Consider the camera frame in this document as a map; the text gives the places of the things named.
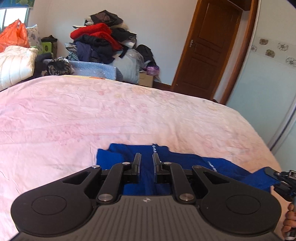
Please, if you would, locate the blue beaded sweater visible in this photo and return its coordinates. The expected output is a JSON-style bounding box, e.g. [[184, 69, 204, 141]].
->
[[96, 144, 279, 196]]

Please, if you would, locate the dark clothes pile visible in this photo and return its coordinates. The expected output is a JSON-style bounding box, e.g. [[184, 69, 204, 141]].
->
[[65, 10, 159, 87]]

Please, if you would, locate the person right hand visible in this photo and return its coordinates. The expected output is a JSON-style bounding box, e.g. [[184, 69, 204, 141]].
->
[[281, 203, 296, 238]]

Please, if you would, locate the pink bed blanket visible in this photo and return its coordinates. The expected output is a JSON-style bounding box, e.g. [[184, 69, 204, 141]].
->
[[1, 76, 280, 240]]

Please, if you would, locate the glass wardrobe sliding door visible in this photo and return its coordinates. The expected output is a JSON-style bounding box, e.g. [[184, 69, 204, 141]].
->
[[227, 1, 295, 159]]

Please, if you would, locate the dark patterned garment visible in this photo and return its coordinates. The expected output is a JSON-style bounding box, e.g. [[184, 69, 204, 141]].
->
[[47, 57, 74, 76]]

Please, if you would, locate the light blue towel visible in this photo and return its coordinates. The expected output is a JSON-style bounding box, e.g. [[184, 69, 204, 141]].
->
[[69, 61, 122, 81]]

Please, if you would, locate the cardboard box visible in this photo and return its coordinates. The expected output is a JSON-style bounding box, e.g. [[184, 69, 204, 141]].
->
[[138, 72, 154, 87]]

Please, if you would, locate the cream quilted jacket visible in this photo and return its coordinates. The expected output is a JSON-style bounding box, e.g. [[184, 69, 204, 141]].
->
[[0, 46, 39, 91]]

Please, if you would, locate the purple bag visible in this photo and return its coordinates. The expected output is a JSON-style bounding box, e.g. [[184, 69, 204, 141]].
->
[[146, 65, 159, 76]]

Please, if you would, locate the brown wooden door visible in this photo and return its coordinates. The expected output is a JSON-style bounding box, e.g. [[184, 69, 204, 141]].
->
[[171, 1, 258, 100]]

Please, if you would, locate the orange plastic bag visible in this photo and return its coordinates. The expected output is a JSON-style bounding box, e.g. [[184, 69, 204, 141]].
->
[[0, 20, 30, 52]]

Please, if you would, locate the red garment on pile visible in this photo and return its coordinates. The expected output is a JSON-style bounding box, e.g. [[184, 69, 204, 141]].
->
[[70, 23, 123, 51]]

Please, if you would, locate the lotus print window blind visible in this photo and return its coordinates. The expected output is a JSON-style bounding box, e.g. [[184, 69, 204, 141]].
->
[[0, 0, 35, 9]]

